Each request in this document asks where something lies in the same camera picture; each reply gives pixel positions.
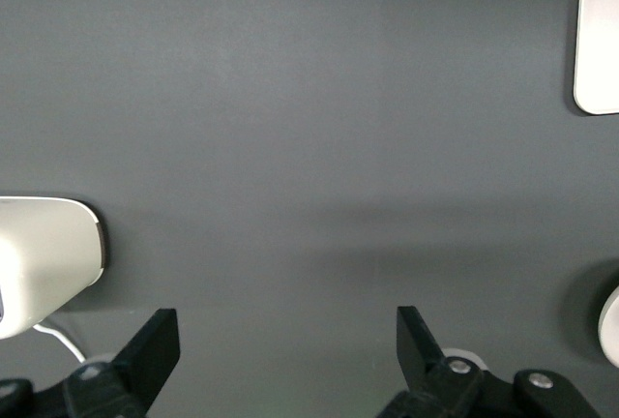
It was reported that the round cream plate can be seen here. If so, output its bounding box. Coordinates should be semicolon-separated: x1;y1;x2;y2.
598;284;619;369

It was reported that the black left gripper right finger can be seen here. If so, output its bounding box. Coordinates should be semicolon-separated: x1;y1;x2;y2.
374;305;487;418

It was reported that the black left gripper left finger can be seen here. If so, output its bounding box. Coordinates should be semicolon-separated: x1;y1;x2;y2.
62;308;182;418

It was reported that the cream rectangular rabbit tray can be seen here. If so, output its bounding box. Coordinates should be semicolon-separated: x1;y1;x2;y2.
573;0;619;116

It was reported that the white toaster power cable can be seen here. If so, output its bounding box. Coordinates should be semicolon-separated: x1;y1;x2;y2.
32;323;86;366

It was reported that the cream toaster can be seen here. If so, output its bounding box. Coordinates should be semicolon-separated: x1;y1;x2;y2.
0;196;108;341

